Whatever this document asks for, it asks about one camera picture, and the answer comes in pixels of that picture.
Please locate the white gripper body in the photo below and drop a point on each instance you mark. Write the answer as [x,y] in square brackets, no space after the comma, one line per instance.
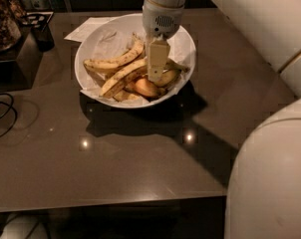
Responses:
[160,22]

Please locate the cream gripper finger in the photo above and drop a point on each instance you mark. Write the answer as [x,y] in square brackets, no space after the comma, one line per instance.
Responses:
[157,52]

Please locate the long spotted banana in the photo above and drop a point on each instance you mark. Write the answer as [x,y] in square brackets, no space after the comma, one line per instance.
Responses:
[128,75]

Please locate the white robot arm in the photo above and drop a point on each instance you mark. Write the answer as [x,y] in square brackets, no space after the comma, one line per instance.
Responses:
[264,190]

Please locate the small yellow banana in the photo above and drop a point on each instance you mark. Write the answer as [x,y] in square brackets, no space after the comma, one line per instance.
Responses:
[167,78]

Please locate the orange ripe banana piece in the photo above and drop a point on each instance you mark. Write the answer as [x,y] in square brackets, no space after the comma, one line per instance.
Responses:
[146,88]

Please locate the white bowl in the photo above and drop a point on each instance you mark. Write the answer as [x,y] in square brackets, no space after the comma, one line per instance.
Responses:
[113,39]

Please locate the upper spotted banana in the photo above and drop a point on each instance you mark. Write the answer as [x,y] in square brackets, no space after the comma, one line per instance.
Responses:
[114,64]

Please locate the white paper sheet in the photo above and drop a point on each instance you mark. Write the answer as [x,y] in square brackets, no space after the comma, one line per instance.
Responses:
[81,33]

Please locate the black cup holder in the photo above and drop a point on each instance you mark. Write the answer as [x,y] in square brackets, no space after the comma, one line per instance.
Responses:
[39,24]

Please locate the dark box stand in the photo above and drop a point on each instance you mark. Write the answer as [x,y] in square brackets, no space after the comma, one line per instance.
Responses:
[19,65]

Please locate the glass jar of snacks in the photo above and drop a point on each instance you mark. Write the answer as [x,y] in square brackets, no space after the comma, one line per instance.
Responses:
[9,30]

